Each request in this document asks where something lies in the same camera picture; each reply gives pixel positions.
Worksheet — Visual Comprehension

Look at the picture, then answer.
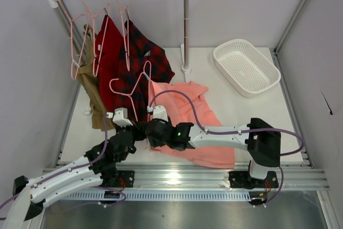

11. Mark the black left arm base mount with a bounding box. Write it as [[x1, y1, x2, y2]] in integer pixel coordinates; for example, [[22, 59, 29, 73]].
[[90, 163, 135, 188]]

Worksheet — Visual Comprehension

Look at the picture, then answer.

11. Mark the white slotted cable duct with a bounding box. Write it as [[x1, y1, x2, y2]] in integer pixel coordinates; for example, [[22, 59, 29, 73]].
[[62, 189, 251, 202]]

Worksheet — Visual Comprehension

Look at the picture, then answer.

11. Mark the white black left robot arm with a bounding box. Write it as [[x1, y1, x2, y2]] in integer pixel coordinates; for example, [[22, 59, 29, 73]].
[[13, 122, 147, 221]]

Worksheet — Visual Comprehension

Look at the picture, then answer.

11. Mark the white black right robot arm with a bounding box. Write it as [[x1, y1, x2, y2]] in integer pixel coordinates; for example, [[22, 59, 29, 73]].
[[144, 118, 281, 180]]

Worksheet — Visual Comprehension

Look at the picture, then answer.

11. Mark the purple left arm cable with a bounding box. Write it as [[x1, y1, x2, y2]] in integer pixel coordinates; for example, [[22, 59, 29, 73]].
[[0, 112, 126, 220]]

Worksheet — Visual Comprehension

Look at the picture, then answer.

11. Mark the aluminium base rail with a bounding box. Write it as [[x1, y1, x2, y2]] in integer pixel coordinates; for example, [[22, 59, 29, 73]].
[[37, 162, 329, 191]]

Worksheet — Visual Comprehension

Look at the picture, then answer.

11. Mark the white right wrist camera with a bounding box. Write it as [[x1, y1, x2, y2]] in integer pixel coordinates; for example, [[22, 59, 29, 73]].
[[147, 105, 168, 121]]

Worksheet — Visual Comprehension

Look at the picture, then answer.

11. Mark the white perforated plastic basket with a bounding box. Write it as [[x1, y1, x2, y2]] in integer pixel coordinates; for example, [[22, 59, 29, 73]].
[[213, 39, 281, 98]]

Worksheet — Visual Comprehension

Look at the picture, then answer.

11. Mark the pink skirt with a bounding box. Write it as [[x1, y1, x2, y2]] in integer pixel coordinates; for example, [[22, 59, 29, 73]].
[[149, 82, 235, 169]]

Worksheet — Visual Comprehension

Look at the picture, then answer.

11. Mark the pink wire hanger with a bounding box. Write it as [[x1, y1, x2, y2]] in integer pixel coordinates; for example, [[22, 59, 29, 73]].
[[116, 0, 130, 71], [58, 0, 90, 80], [109, 61, 152, 122], [78, 0, 110, 77]]

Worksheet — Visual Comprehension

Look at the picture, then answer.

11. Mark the plain red skirt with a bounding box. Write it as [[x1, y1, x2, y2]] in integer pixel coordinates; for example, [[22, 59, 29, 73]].
[[95, 15, 123, 111]]

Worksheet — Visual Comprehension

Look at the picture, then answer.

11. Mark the red black plaid skirt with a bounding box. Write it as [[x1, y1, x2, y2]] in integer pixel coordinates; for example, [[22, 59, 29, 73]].
[[109, 20, 175, 121]]

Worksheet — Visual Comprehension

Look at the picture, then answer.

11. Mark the tan brown garment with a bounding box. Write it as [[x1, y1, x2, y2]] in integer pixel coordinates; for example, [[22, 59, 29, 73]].
[[77, 24, 107, 131]]

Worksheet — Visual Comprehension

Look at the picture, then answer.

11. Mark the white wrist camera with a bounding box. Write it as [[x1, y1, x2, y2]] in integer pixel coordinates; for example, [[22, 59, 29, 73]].
[[106, 107, 133, 127], [147, 105, 168, 121]]

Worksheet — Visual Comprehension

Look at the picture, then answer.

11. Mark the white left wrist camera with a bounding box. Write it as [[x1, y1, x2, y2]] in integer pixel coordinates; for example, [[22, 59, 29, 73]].
[[106, 107, 133, 127]]

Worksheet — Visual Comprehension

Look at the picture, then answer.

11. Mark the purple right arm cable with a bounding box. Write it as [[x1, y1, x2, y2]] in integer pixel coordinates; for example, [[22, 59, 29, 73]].
[[148, 90, 306, 208]]

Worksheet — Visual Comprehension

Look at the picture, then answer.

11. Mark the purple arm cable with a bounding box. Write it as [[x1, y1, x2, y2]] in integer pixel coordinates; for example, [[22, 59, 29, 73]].
[[148, 90, 306, 208], [0, 112, 126, 220]]

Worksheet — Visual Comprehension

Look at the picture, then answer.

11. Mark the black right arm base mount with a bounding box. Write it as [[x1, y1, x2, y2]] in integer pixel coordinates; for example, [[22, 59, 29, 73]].
[[228, 171, 279, 190]]

